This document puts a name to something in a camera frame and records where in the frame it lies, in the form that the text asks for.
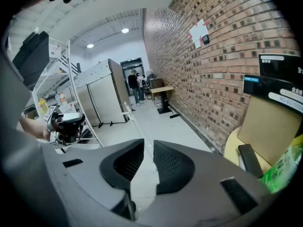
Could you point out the beige folding partition screen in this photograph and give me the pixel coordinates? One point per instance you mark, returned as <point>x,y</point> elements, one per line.
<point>104,96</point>

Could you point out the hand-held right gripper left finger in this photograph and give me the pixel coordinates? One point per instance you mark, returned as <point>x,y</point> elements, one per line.
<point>118,167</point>

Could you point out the person's left forearm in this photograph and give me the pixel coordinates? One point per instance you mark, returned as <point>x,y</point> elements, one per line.
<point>33,129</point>

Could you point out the white paper sheets with red tape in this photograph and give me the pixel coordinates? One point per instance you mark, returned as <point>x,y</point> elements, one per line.
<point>197,31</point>

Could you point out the white metal shelf rack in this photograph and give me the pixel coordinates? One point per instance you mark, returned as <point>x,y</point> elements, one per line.
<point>71,74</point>

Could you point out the small square wooden table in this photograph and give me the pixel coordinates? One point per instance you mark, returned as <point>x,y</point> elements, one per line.
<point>162,89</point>

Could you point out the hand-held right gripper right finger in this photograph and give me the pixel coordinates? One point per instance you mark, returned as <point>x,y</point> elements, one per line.
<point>175,171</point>

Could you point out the round ceiling lamp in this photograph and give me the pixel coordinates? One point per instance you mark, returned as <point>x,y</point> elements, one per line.
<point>125,30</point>

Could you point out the black box with blue stripe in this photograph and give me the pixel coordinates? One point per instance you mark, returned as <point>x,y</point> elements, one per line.
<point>265,86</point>

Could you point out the dark double door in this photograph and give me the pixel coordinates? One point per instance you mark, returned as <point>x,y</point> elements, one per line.
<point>132,65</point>

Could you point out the yellow bottle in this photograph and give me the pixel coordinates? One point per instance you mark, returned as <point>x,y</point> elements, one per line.
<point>43,106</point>

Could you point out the white sign on rack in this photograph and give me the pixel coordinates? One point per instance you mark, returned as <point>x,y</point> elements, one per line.
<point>55,51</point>

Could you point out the round yellow table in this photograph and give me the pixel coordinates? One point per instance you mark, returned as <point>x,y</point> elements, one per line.
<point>232,148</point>

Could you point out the black phone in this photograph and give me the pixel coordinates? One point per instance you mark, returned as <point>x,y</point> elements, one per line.
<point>251,161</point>

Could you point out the black chest-mounted screen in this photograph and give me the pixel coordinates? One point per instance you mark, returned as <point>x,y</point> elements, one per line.
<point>30,60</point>

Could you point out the black wall device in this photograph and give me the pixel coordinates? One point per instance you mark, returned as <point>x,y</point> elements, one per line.
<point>205,39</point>

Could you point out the large black and white box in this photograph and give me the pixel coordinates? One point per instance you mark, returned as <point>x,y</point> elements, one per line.
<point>279,65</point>

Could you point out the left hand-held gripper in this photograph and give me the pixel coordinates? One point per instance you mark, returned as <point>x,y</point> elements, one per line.
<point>53,126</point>

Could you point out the brown cabinet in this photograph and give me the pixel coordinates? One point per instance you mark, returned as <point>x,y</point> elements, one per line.
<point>156,83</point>

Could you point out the brown cardboard box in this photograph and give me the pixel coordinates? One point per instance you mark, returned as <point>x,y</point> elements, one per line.
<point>267,131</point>

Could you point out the black stair railing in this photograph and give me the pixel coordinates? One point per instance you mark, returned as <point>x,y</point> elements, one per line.
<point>69,65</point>

